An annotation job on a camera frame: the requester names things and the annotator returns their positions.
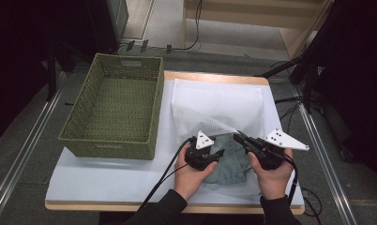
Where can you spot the white mesh laundry bag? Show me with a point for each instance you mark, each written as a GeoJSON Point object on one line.
{"type": "Point", "coordinates": [218, 100]}

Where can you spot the dark curtain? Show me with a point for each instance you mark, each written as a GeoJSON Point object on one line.
{"type": "Point", "coordinates": [14, 62]}
{"type": "Point", "coordinates": [364, 78]}

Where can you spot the dark cabinet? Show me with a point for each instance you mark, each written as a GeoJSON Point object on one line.
{"type": "Point", "coordinates": [108, 25]}

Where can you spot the light blue denim jeans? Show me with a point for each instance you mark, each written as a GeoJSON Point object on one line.
{"type": "Point", "coordinates": [232, 165]}

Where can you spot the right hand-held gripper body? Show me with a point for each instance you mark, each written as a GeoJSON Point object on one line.
{"type": "Point", "coordinates": [282, 140]}

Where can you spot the person's right hand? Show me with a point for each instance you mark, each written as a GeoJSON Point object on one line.
{"type": "Point", "coordinates": [274, 182]}

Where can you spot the small black floor plug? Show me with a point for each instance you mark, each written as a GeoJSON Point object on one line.
{"type": "Point", "coordinates": [130, 45]}

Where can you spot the person's left hand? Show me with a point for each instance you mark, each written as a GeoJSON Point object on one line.
{"type": "Point", "coordinates": [189, 179]}

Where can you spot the wooden shelf unit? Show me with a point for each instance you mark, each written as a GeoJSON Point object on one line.
{"type": "Point", "coordinates": [239, 17]}

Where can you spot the white table mat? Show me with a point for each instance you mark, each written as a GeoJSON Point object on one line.
{"type": "Point", "coordinates": [83, 184]}

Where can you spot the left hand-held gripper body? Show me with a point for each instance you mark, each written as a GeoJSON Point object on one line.
{"type": "Point", "coordinates": [199, 157]}

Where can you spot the green woven basket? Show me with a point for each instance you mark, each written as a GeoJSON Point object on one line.
{"type": "Point", "coordinates": [121, 106]}

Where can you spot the aluminium floor rail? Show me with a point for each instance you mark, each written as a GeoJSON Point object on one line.
{"type": "Point", "coordinates": [24, 150]}
{"type": "Point", "coordinates": [327, 162]}

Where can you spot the black tripod stand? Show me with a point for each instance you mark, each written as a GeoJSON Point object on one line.
{"type": "Point", "coordinates": [280, 67]}

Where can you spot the black metal stand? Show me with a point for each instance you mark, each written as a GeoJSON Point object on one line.
{"type": "Point", "coordinates": [51, 78]}

